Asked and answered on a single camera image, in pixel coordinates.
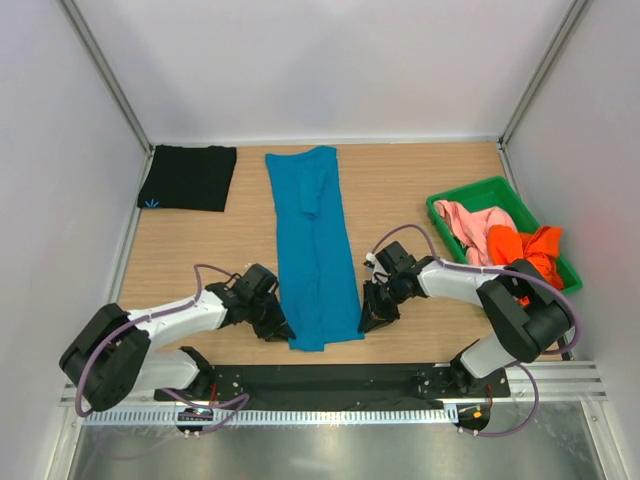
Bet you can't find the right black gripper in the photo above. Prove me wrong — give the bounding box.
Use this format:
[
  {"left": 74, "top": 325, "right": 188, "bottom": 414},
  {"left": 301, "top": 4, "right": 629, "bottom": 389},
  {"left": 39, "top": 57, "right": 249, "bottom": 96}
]
[{"left": 359, "top": 275, "right": 407, "bottom": 333}]

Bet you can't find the blue t shirt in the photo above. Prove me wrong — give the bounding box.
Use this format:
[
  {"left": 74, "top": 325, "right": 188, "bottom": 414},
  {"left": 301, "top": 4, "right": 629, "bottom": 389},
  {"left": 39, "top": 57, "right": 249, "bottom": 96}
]
[{"left": 265, "top": 146, "right": 364, "bottom": 352}]

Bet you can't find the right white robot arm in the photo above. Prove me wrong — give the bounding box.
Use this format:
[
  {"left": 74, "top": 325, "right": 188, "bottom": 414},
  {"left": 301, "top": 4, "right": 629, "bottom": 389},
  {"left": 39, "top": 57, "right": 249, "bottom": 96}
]
[{"left": 359, "top": 241, "right": 575, "bottom": 396}]

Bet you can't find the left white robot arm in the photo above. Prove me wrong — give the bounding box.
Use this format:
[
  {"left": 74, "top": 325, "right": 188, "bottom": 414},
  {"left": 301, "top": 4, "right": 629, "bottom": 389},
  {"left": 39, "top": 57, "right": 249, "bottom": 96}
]
[{"left": 59, "top": 263, "right": 296, "bottom": 418}]

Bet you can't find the pink t shirt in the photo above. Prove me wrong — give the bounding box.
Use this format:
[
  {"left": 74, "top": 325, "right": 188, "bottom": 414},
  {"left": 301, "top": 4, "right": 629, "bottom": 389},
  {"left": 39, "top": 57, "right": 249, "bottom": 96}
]
[{"left": 434, "top": 200, "right": 516, "bottom": 266}]

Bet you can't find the orange t shirt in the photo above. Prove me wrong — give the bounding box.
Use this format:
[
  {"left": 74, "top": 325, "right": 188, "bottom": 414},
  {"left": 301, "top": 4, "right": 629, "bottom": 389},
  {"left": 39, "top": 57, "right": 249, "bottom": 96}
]
[{"left": 487, "top": 225, "right": 564, "bottom": 290}]

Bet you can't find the green plastic bin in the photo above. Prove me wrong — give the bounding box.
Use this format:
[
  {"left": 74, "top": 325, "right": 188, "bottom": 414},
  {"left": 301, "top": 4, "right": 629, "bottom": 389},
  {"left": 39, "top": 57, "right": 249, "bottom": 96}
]
[{"left": 426, "top": 176, "right": 583, "bottom": 293}]

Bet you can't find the folded black t shirt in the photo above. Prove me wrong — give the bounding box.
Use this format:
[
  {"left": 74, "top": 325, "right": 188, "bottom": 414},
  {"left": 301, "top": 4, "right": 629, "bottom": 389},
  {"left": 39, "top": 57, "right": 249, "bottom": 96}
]
[{"left": 137, "top": 145, "right": 237, "bottom": 212}]

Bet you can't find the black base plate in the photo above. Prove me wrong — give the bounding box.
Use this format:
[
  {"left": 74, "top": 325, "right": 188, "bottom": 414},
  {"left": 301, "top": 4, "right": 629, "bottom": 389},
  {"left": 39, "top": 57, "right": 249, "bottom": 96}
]
[{"left": 152, "top": 362, "right": 512, "bottom": 412}]

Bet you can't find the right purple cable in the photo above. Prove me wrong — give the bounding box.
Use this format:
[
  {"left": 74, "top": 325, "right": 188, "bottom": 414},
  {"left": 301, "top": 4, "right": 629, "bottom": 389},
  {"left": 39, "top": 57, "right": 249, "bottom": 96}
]
[{"left": 369, "top": 223, "right": 584, "bottom": 441}]

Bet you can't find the aluminium frame rail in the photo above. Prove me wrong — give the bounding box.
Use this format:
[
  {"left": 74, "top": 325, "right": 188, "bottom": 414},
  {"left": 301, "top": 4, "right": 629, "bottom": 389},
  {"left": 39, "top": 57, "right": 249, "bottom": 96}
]
[{"left": 59, "top": 359, "right": 609, "bottom": 407}]

